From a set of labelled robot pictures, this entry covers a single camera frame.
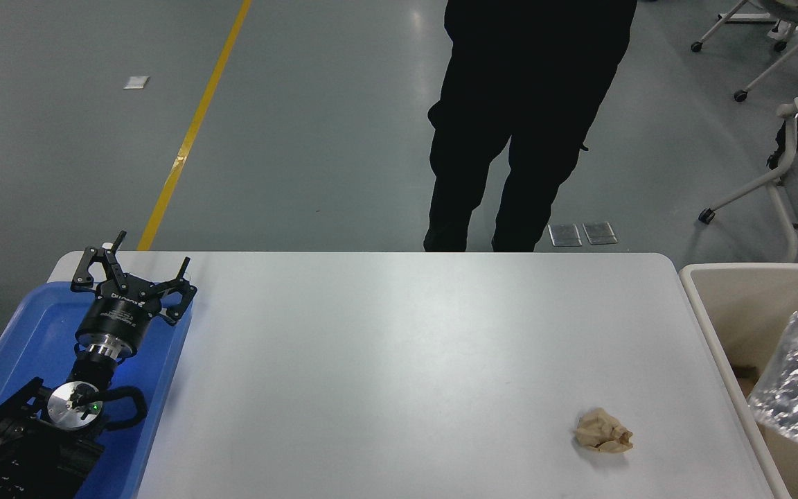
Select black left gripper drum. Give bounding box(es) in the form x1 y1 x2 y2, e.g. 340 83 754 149
75 272 166 351

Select metal floor plate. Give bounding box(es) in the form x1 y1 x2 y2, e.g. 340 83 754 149
583 221 618 245
548 223 583 247

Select blue plastic tray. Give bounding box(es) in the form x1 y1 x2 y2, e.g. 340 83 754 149
0 281 195 499

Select standing person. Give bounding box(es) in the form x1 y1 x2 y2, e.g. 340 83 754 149
423 0 639 253

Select crumpled tan paper ball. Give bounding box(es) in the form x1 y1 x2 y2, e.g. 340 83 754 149
574 408 634 455

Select large pale bin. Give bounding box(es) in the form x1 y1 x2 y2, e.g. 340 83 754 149
680 263 798 499

